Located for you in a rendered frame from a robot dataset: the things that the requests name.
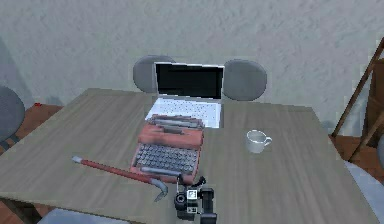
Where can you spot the white cup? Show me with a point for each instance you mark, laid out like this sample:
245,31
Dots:
256,141

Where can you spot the grey round-backed chair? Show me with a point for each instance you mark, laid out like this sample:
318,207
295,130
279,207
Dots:
10,113
144,75
381,153
245,80

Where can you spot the red manual typewriter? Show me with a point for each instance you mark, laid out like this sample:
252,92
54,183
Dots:
170,138

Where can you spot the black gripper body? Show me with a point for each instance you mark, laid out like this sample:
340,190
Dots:
180,201

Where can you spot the white open laptop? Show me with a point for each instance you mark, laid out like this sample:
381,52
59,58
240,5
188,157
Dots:
188,81

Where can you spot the brown wooden shelf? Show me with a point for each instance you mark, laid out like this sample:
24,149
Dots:
375,96

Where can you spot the grey wooden table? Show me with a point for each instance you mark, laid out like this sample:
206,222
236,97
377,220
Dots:
283,180

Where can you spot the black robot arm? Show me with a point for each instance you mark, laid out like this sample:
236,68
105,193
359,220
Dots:
207,200

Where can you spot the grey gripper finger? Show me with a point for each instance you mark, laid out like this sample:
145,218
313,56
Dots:
179,185

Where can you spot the red crowbar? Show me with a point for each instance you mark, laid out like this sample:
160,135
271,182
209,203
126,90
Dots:
110,169

